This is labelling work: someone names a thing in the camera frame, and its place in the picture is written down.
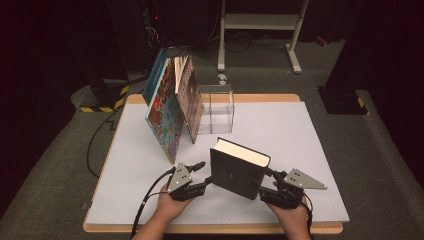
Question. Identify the small white caster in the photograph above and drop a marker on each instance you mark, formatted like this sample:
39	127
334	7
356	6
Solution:
222	79

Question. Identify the white metal stand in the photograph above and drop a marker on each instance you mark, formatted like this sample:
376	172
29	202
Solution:
260	21

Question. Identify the purple paperback book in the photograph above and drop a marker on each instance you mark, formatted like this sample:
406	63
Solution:
191	100

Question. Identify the black yellow striped stand base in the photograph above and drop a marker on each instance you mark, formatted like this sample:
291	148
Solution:
103	96
340	103

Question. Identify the wooden table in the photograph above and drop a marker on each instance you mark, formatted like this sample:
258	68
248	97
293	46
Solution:
266	97

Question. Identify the small red object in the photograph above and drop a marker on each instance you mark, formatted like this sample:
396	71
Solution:
321	40

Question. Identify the person's left hand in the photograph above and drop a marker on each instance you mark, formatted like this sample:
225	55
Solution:
170	208

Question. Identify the black hardcover book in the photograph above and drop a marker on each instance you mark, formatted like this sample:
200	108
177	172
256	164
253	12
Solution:
233	176

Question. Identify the person's right hand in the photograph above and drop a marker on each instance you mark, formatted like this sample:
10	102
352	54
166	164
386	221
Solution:
296	223

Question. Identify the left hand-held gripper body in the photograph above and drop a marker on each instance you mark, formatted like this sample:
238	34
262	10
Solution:
180	181

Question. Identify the light blue thin picture book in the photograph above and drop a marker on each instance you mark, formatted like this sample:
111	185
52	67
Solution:
165	120

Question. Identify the clear acrylic book rack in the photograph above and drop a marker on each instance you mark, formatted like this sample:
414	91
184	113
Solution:
220	123

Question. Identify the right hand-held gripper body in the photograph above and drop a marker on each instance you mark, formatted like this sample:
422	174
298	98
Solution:
291	193

